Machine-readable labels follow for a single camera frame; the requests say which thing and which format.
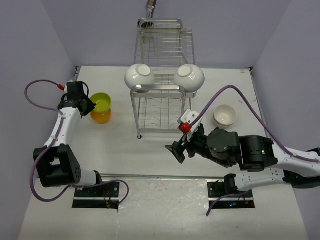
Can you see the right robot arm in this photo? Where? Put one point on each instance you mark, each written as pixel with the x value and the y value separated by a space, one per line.
pixel 261 161

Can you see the green bowl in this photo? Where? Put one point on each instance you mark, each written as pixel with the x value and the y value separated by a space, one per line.
pixel 102 102

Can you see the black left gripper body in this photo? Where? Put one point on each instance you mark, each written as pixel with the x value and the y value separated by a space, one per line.
pixel 89 104

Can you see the stainless steel dish rack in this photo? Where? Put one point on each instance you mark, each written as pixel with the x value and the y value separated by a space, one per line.
pixel 164 45

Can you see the large white bowl right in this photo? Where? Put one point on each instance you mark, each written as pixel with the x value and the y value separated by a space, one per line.
pixel 190 77

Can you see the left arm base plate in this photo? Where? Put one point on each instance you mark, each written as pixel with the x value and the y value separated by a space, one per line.
pixel 103 197

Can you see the orange bowl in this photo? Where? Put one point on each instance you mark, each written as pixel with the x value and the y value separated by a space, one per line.
pixel 101 118

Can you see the large white bowl left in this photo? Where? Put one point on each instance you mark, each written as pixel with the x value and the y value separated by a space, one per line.
pixel 139 74

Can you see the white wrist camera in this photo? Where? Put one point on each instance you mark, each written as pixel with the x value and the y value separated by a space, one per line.
pixel 189 123
pixel 63 87

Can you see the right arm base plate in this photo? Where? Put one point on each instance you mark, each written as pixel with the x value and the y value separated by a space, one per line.
pixel 216 190

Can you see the small white bowl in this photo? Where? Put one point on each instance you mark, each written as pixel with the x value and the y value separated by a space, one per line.
pixel 225 111

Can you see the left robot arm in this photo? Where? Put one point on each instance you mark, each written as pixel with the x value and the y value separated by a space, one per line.
pixel 58 165

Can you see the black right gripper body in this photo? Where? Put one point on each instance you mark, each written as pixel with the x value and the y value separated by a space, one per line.
pixel 197 144

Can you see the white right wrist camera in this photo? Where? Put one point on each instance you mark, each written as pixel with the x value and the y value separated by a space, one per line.
pixel 189 123

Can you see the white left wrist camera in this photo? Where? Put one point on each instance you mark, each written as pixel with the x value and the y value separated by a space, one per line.
pixel 63 87

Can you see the large white bowl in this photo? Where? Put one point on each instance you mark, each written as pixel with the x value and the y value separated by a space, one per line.
pixel 139 74
pixel 190 77

